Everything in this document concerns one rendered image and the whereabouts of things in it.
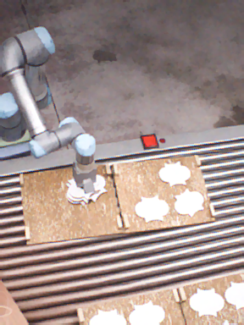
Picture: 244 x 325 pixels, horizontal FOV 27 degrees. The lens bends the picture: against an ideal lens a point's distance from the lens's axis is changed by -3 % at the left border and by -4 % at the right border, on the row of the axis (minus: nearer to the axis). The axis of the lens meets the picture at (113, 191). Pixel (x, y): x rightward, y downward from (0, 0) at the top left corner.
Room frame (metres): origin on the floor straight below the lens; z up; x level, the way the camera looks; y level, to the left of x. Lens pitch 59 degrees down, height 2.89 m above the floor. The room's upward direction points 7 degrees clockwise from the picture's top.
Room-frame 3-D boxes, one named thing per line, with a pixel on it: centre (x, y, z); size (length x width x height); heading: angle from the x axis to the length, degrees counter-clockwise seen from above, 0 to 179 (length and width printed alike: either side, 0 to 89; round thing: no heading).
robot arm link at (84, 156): (1.17, 0.13, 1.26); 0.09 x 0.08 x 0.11; 38
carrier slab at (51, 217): (1.10, 0.19, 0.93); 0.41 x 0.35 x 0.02; 107
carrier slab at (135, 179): (1.22, -0.22, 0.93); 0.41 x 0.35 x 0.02; 106
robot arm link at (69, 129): (1.23, 0.20, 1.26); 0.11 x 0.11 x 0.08; 38
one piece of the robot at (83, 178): (1.14, 0.12, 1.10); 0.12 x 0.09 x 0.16; 26
